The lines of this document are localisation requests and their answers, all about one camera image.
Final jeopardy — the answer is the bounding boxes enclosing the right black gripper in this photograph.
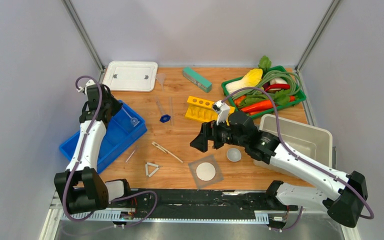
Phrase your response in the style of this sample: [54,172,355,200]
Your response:
[189,116,247,153]

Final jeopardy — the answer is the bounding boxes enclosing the clear plastic spoon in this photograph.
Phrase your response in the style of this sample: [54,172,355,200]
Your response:
[121,108,140,127]

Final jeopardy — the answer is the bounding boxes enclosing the white evaporating dish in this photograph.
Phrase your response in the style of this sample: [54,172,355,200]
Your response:
[226,148,242,163]

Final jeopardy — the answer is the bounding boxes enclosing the wire gauze with white disc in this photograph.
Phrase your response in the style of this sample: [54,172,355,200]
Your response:
[188,154,224,189]

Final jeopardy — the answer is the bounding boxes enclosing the wooden test tube clamp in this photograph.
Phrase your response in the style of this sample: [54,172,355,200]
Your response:
[151,141,183,163]

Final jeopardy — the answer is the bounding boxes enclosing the clear test tube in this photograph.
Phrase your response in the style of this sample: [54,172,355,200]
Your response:
[125,147,138,163]

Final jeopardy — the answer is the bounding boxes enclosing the white clay triangle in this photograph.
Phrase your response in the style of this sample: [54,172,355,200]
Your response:
[145,162,160,178]

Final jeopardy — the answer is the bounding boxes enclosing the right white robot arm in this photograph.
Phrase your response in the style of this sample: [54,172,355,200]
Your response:
[190,111,368,228]

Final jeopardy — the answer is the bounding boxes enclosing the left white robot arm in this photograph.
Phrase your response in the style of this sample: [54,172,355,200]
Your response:
[54,80,133,216]

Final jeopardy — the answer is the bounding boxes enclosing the yellow test tube rack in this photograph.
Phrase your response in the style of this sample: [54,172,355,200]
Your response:
[184,96,218,123]

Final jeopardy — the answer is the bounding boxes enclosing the blue plastic bin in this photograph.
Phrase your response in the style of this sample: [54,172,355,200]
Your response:
[59,99,148,175]

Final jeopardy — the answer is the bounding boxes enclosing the white tray lid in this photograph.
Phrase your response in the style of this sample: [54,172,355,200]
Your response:
[102,60,158,92]

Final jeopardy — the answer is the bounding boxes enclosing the tube with blue cap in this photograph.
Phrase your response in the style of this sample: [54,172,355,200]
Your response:
[155,96,171,123]

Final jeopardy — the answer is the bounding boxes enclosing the teal rectangular box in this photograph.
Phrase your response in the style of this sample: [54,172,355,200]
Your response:
[182,67,213,93]

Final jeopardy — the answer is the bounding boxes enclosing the clear glass funnel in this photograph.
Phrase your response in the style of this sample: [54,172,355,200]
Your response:
[155,73,167,91]

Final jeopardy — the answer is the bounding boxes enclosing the orange carrot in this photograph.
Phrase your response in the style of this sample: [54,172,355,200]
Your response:
[241,99,273,113]

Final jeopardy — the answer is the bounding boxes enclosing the green long beans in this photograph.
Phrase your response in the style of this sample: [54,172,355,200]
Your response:
[233,70,302,100]

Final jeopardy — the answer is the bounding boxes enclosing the napa cabbage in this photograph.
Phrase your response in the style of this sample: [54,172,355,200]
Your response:
[225,68,263,94]

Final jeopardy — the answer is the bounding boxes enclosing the green vegetable tray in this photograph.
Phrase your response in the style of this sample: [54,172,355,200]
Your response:
[221,65,307,120]

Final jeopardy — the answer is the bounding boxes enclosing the red chili pepper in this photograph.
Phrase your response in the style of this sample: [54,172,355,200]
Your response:
[264,83,291,93]

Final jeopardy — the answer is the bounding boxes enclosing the green leafy vegetable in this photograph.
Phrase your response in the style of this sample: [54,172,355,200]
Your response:
[257,55,272,73]

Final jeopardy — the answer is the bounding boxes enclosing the beige plastic tub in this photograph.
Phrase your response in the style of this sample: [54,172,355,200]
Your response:
[253,114,335,178]

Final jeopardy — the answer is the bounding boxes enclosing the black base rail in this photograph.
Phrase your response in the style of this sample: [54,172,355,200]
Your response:
[111,188,298,220]

